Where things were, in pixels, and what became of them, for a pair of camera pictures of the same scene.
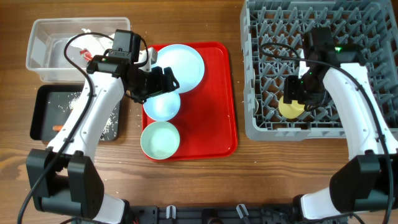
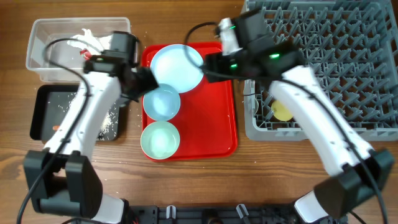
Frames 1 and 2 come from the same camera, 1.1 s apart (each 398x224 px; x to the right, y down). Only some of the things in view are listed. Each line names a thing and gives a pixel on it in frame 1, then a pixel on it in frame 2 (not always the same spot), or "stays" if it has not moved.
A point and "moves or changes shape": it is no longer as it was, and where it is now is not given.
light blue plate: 186,64 stays
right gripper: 290,93 -> 217,64
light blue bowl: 164,107 stays
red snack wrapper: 86,55 stays
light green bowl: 160,140 stays
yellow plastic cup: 290,111 moves or changes shape
